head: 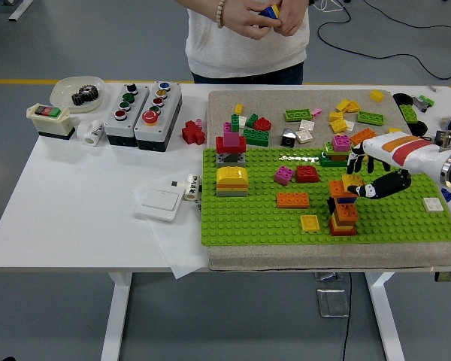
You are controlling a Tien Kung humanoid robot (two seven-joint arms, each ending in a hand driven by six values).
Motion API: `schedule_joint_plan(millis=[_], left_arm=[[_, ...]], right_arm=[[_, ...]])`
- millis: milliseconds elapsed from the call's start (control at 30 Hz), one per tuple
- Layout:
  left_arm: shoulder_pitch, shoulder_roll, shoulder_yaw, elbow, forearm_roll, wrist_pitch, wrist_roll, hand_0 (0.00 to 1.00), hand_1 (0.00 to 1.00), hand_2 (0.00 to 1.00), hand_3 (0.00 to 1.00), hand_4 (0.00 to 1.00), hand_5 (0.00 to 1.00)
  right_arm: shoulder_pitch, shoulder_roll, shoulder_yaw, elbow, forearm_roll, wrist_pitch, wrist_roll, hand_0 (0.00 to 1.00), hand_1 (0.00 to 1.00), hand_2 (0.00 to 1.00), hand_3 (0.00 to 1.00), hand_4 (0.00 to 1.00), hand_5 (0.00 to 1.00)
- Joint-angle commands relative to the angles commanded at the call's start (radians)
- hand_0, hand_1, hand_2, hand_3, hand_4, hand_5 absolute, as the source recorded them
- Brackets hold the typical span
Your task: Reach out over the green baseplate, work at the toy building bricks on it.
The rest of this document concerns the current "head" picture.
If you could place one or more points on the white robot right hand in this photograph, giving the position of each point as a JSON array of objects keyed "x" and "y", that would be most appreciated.
[{"x": 406, "y": 154}]

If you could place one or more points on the person's left hand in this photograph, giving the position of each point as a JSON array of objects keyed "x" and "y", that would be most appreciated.
[{"x": 295, "y": 15}]

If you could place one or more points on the person's right hand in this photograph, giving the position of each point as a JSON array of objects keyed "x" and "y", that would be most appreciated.
[{"x": 244, "y": 17}]

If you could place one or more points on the yellow square brick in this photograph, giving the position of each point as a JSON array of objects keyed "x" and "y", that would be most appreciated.
[
  {"x": 273, "y": 10},
  {"x": 351, "y": 180},
  {"x": 335, "y": 116},
  {"x": 310, "y": 223},
  {"x": 354, "y": 106},
  {"x": 343, "y": 105},
  {"x": 338, "y": 125}
]

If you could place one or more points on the small pink brick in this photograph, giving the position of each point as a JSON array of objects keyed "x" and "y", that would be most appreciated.
[{"x": 316, "y": 111}]

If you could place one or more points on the green toy baseplate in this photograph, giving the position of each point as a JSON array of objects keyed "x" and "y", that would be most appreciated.
[{"x": 255, "y": 225}]

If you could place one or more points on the yellow narrow brick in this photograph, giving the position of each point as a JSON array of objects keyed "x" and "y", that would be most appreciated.
[
  {"x": 376, "y": 95},
  {"x": 394, "y": 130}
]

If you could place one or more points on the person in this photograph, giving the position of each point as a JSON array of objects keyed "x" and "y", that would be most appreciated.
[{"x": 244, "y": 56}]

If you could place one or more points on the lime green brick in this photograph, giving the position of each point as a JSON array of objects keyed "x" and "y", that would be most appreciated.
[{"x": 409, "y": 112}]

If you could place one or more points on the orange long brick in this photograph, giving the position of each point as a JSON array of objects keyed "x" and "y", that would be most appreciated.
[
  {"x": 335, "y": 188},
  {"x": 292, "y": 200},
  {"x": 361, "y": 135}
]

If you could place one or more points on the lime long plate brick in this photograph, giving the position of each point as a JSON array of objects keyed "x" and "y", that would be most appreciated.
[
  {"x": 297, "y": 114},
  {"x": 370, "y": 117}
]

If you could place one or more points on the grey and green clip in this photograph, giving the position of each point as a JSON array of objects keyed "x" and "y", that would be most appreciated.
[{"x": 422, "y": 102}]

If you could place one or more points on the white square brick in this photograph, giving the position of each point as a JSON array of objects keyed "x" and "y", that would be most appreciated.
[
  {"x": 303, "y": 136},
  {"x": 307, "y": 125},
  {"x": 432, "y": 205}
]

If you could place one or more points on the small blue brick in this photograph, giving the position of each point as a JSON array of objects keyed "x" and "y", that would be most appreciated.
[{"x": 447, "y": 194}]

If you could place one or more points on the small white brick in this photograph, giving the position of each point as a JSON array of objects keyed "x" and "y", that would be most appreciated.
[
  {"x": 349, "y": 125},
  {"x": 243, "y": 120}
]

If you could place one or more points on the magenta square brick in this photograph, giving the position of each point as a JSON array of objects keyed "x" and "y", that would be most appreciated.
[
  {"x": 341, "y": 143},
  {"x": 284, "y": 176}
]

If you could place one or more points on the purple brick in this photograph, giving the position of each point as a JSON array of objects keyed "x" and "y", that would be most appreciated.
[{"x": 342, "y": 201}]

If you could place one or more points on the dark green long brick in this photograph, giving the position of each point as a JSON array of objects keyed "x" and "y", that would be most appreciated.
[{"x": 325, "y": 161}]

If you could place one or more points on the orange square brick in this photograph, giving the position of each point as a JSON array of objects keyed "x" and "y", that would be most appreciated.
[{"x": 346, "y": 212}]

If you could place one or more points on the small yellow brick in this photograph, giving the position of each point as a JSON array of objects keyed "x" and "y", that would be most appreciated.
[{"x": 239, "y": 108}]

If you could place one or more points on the red base brick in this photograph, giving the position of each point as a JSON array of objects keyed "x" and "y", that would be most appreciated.
[{"x": 342, "y": 232}]

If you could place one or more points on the yellow base brick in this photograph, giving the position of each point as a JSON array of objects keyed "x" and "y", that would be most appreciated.
[{"x": 333, "y": 224}]

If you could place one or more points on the red sloped brick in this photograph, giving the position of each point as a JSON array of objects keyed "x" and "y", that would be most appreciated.
[{"x": 307, "y": 175}]

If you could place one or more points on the small green brick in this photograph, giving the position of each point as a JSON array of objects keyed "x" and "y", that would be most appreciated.
[{"x": 252, "y": 120}]

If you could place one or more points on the tall green brick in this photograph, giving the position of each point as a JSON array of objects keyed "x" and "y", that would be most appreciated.
[{"x": 235, "y": 123}]

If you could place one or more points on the white table leg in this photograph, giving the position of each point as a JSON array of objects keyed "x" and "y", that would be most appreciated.
[
  {"x": 116, "y": 316},
  {"x": 385, "y": 316}
]

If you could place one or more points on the black sloped brick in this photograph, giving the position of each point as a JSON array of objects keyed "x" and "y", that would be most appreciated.
[{"x": 287, "y": 140}]

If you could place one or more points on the tall pink brick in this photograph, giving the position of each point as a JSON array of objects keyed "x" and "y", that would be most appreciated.
[{"x": 231, "y": 140}]

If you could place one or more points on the red cross-shaped brick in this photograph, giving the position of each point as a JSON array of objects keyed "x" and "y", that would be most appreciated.
[{"x": 191, "y": 132}]

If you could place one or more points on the wide red brick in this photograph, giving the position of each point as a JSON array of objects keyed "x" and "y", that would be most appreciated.
[{"x": 242, "y": 144}]

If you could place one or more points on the under-table control panel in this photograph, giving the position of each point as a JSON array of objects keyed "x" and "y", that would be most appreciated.
[{"x": 450, "y": 276}]

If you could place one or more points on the grey arch brick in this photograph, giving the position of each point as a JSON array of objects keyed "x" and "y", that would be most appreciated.
[{"x": 221, "y": 162}]

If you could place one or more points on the grey emergency-stop control box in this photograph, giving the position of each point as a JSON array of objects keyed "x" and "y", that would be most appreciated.
[{"x": 156, "y": 135}]

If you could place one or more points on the yellow rounded brick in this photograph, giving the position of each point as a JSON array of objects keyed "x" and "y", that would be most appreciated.
[{"x": 231, "y": 173}]

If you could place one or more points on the metal floor socket plate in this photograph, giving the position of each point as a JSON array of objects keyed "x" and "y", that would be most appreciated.
[{"x": 332, "y": 302}]

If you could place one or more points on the thin orange plate brick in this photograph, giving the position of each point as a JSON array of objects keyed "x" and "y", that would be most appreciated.
[{"x": 231, "y": 185}]

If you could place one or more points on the grey four-button control box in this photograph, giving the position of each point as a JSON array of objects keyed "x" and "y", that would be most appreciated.
[{"x": 112, "y": 129}]

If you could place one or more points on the grey base brick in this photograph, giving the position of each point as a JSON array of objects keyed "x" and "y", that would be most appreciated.
[{"x": 231, "y": 192}]

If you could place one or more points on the black metal gear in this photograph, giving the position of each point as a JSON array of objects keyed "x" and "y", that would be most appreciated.
[{"x": 84, "y": 96}]

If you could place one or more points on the white labelled tube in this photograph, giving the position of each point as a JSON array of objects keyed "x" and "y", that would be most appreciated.
[{"x": 191, "y": 188}]

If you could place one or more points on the small white tag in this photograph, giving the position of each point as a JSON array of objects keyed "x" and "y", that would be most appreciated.
[{"x": 176, "y": 184}]

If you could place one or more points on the white pipe tee fitting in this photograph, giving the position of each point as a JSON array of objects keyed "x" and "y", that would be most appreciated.
[{"x": 92, "y": 133}]

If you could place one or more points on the white plastic dish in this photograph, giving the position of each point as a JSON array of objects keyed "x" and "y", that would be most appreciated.
[{"x": 62, "y": 92}]

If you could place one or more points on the white paper sheet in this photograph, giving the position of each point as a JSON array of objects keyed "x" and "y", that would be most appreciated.
[{"x": 180, "y": 248}]

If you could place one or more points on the white desk foot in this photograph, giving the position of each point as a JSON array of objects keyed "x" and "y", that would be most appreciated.
[{"x": 21, "y": 9}]

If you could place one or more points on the metal floor bracket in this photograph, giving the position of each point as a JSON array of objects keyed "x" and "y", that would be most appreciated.
[{"x": 329, "y": 276}]

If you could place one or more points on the white wall switch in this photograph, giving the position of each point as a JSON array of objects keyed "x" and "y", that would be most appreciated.
[{"x": 159, "y": 203}]

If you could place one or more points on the cream red-green switch box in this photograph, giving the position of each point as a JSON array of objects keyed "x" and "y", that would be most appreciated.
[{"x": 52, "y": 126}]

